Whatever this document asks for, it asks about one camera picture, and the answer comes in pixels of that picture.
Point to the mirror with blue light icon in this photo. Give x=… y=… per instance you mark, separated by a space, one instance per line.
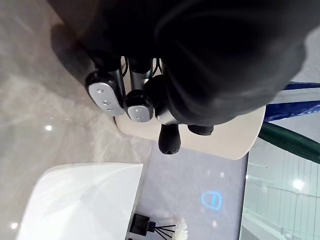
x=190 y=180

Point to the black diffuser reed sticks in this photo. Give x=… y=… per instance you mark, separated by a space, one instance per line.
x=162 y=228

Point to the black reed diffuser bottle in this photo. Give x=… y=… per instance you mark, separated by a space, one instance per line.
x=140 y=224

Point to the white ceramic sink basin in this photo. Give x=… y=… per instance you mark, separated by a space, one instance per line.
x=75 y=200

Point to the dark green curved rim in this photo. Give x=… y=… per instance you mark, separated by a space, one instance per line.
x=287 y=136

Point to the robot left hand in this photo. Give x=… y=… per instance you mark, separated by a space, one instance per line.
x=205 y=50

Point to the blue and white plastic object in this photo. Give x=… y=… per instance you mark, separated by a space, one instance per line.
x=295 y=102

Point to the white artificial flower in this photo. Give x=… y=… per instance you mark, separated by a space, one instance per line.
x=180 y=228

